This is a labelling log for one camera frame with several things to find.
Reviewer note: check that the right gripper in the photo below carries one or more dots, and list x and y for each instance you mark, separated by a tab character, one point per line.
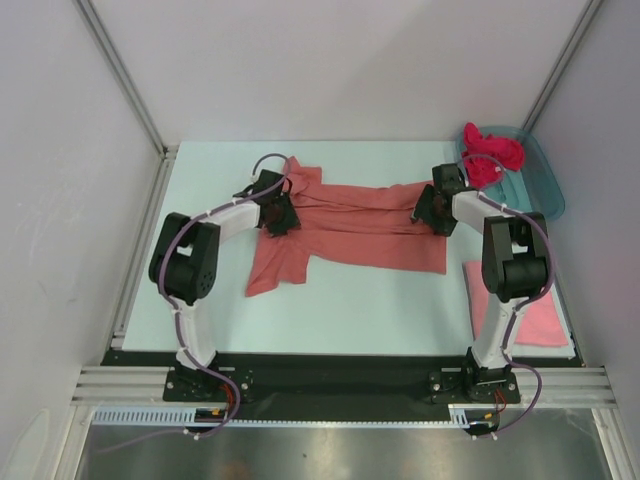
423	211

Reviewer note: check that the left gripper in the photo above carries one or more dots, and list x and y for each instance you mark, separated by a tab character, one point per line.
289	221

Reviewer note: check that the salmon t shirt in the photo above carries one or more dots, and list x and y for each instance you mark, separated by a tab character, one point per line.
353	225

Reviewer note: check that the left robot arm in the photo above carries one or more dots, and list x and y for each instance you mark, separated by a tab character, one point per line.
184	267

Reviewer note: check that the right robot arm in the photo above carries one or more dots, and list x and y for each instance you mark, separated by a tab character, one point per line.
517	269

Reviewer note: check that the crimson t shirt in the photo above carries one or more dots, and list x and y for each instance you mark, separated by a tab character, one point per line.
487	156

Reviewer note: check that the teal plastic bin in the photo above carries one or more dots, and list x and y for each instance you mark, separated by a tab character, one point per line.
534	187

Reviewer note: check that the folded pink t shirt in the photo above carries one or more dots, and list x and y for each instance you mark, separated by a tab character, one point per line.
541	325

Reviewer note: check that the left aluminium post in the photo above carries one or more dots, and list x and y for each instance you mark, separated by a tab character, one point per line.
116	65

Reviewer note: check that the aluminium post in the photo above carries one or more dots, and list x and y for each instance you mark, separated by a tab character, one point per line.
116	65
571	47

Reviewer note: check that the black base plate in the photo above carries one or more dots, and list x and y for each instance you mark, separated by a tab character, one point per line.
354	386

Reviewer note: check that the white cable duct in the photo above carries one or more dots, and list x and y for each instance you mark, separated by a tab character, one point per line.
208	417

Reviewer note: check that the right aluminium post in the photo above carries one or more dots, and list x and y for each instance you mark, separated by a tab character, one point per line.
571	47

